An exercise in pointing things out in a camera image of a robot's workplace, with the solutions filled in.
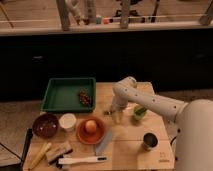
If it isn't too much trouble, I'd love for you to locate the orange fruit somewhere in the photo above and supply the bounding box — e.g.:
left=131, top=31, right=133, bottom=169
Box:
left=85, top=120, right=97, bottom=134

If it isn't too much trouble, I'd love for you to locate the white handled brush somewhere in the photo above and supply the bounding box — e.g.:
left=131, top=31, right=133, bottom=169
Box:
left=58, top=156, right=107, bottom=165

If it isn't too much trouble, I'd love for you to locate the black flat tool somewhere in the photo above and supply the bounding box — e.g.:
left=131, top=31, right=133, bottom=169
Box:
left=20, top=128, right=33, bottom=169

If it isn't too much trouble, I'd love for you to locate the dark red bowl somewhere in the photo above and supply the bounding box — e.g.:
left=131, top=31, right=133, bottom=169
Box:
left=32, top=114, right=58, bottom=139

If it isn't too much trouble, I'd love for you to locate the green spoon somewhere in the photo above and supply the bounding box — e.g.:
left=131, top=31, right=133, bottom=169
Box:
left=134, top=106, right=147, bottom=116

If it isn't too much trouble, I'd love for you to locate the silver metal fork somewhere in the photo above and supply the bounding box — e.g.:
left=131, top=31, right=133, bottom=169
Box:
left=103, top=110, right=113, bottom=115

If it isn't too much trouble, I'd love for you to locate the white paper cup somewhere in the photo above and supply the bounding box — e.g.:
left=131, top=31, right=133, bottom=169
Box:
left=59, top=113, right=77, bottom=131

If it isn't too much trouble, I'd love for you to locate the dark metal cup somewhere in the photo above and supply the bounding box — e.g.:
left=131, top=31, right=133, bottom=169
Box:
left=142, top=133, right=158, bottom=151

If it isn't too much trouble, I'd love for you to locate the wooden block brush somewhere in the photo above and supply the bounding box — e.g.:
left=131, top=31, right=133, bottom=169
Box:
left=46, top=141, right=72, bottom=164

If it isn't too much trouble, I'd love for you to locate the brown grape bunch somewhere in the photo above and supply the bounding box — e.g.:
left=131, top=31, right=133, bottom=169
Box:
left=78, top=91, right=92, bottom=106

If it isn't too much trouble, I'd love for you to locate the green plastic tray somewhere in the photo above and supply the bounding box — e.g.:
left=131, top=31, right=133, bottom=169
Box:
left=41, top=77, right=96, bottom=113

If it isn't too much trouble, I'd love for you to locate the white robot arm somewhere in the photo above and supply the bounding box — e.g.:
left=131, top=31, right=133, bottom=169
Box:
left=112, top=76, right=213, bottom=171

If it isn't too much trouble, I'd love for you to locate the orange plate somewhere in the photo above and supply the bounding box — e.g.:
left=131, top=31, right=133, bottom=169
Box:
left=76, top=117, right=106, bottom=145

